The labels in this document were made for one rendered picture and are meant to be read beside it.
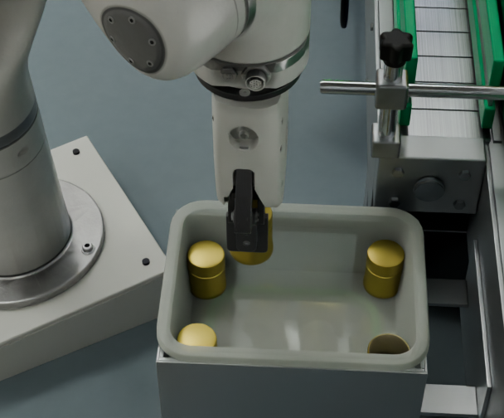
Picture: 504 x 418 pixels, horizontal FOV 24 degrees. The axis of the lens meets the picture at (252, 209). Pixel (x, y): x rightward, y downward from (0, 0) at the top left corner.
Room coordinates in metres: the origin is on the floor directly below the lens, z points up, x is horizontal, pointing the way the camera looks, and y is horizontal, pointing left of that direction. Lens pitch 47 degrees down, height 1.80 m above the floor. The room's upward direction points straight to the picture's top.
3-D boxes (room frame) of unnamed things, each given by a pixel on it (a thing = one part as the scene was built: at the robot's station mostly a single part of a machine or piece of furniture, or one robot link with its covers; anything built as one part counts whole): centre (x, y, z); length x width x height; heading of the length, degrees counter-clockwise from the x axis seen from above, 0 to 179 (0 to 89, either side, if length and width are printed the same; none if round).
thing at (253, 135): (0.65, 0.00, 1.21); 0.10 x 0.07 x 0.11; 176
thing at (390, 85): (0.77, -0.14, 1.12); 0.17 x 0.03 x 0.12; 87
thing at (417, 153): (0.77, -0.16, 1.02); 0.09 x 0.04 x 0.07; 87
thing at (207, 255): (0.71, 0.04, 0.96); 0.04 x 0.04 x 0.04
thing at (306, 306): (0.66, -0.04, 0.97); 0.22 x 0.17 x 0.09; 87
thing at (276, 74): (0.64, 0.00, 1.27); 0.09 x 0.08 x 0.03; 176
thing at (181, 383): (0.66, -0.06, 0.92); 0.27 x 0.17 x 0.15; 87
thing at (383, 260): (0.71, -0.12, 0.96); 0.04 x 0.04 x 0.04
